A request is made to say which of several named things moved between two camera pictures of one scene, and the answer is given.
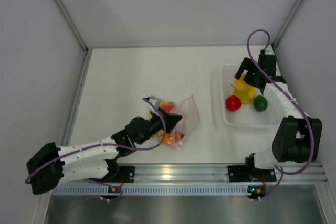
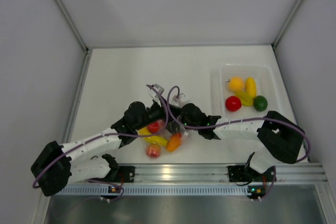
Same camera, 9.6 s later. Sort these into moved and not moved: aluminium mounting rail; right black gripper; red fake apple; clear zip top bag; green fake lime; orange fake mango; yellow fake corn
Moved: orange fake mango; right black gripper; clear zip top bag
Not moved: red fake apple; aluminium mounting rail; green fake lime; yellow fake corn
